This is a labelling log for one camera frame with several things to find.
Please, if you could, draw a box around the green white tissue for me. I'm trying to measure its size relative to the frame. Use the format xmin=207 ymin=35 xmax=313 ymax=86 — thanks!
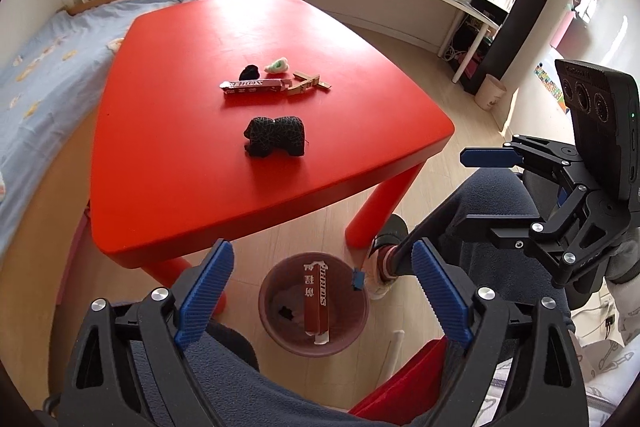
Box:
xmin=264 ymin=57 xmax=290 ymax=75

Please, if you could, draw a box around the bed with blue sheet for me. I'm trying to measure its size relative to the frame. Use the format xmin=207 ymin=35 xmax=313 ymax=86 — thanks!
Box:
xmin=1 ymin=0 xmax=195 ymax=251

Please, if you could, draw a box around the black sock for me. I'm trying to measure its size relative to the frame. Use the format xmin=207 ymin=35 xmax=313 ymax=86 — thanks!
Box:
xmin=243 ymin=116 xmax=306 ymax=157

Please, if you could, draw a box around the brown cardboard piece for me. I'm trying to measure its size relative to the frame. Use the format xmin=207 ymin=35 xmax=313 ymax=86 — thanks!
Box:
xmin=286 ymin=72 xmax=332 ymax=95

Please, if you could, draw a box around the small black scrap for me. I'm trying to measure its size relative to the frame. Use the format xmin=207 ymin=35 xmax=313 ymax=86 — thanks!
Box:
xmin=239 ymin=64 xmax=260 ymax=80

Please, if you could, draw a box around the beige small waste bin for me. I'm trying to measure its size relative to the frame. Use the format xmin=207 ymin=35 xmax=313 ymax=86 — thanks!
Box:
xmin=474 ymin=74 xmax=506 ymax=112

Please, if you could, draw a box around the red cardboard strip chinese text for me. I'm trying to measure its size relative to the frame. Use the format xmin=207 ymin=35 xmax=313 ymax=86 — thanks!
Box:
xmin=303 ymin=261 xmax=329 ymax=346

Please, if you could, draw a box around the red cardboard strip with BOX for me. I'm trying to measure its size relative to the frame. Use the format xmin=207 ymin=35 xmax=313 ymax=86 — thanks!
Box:
xmin=219 ymin=78 xmax=292 ymax=94

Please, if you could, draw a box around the pink trash bin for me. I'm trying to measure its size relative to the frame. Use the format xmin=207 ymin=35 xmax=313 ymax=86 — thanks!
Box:
xmin=258 ymin=253 xmax=369 ymax=358

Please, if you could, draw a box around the red chair seat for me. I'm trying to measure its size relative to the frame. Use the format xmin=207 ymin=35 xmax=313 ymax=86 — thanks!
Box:
xmin=348 ymin=337 xmax=448 ymax=426

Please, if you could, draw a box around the white long desk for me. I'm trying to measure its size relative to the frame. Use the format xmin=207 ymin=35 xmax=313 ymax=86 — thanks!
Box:
xmin=304 ymin=0 xmax=499 ymax=82

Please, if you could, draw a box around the black tracking camera box right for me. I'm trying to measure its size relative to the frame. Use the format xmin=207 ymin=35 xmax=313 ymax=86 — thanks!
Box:
xmin=554 ymin=60 xmax=639 ymax=209

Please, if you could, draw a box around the red table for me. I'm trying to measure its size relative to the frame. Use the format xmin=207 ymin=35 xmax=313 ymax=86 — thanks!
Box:
xmin=90 ymin=0 xmax=454 ymax=268

